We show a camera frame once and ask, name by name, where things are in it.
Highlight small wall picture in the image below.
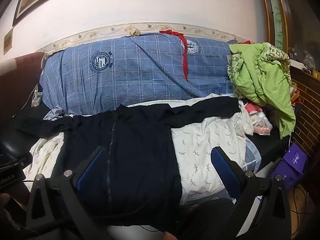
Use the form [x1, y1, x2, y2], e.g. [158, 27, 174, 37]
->
[3, 27, 14, 55]

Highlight clear plastic bag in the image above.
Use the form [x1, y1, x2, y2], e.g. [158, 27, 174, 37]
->
[251, 111, 273, 136]

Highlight white charger plug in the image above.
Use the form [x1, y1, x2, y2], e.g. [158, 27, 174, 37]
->
[31, 85, 43, 107]

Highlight purple shopping bag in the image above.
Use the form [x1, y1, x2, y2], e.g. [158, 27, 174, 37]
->
[271, 142, 309, 190]

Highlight grey checked cloth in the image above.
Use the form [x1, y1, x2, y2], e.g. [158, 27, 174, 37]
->
[44, 109, 67, 120]

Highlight wooden framed panel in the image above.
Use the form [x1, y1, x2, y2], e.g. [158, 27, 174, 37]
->
[259, 0, 295, 53]

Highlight white leaf-print blanket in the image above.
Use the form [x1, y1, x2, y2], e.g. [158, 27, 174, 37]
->
[22, 94, 254, 205]

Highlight green blanket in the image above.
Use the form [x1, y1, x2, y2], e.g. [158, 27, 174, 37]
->
[227, 42, 297, 139]

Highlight dark red headboard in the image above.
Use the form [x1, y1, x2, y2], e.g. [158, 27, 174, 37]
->
[0, 52, 45, 135]

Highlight beige crumpled cloth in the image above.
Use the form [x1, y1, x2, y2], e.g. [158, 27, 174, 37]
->
[126, 26, 142, 37]

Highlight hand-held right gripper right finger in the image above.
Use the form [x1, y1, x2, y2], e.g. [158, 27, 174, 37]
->
[211, 147, 292, 240]

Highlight blue plaid quilt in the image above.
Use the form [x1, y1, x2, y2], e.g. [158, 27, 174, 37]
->
[40, 32, 234, 115]

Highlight red cloth strap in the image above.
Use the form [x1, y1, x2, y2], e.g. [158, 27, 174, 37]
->
[159, 29, 190, 83]

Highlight black zip jacket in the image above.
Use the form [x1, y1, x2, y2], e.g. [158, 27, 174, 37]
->
[15, 97, 242, 233]

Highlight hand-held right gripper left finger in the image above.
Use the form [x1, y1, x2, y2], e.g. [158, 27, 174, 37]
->
[25, 146, 109, 233]

